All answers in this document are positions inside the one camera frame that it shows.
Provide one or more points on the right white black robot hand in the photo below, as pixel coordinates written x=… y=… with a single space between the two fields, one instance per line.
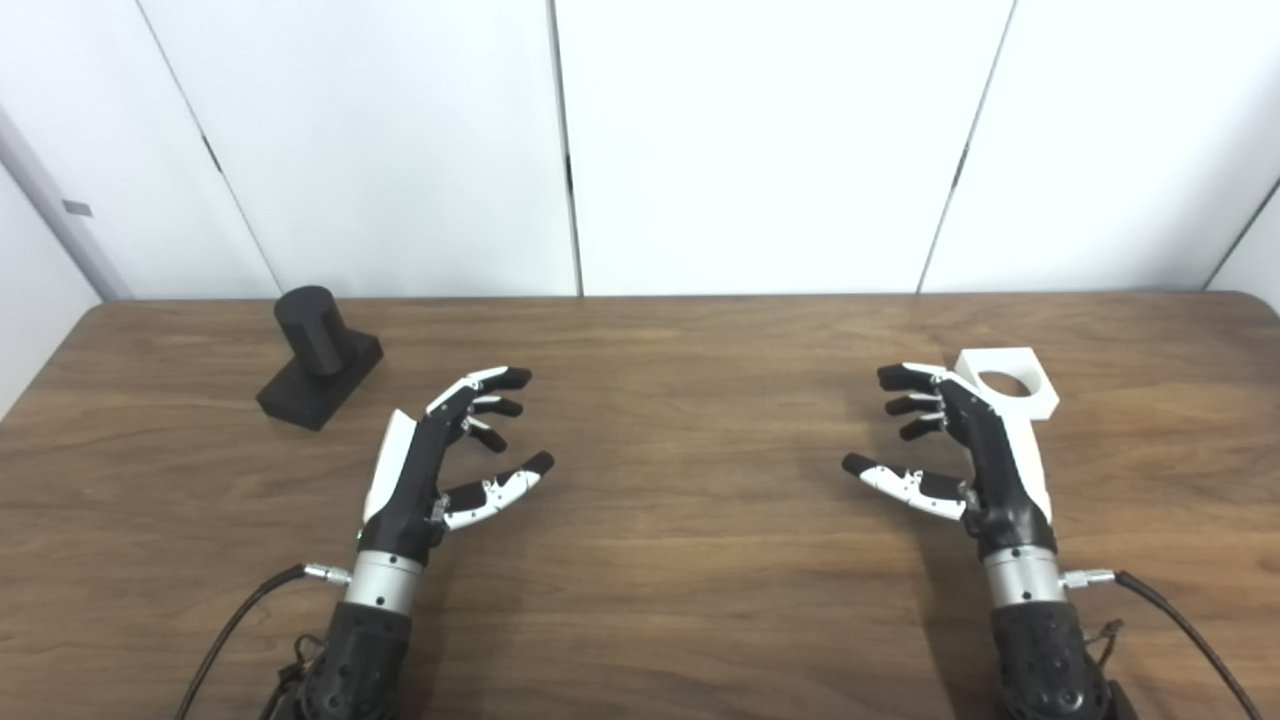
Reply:
x=1000 y=470

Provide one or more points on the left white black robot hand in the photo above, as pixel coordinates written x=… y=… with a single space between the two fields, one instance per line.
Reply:
x=405 y=480

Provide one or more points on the white square piece with hole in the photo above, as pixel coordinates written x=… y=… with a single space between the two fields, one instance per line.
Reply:
x=1035 y=395

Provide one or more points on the black cylinder peg with base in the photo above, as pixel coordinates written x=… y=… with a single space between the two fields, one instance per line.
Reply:
x=312 y=340

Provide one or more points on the small grey wall label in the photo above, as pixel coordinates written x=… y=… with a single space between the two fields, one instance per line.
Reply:
x=77 y=208

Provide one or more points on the grey wall post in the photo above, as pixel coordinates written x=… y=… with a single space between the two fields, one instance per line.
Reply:
x=40 y=170

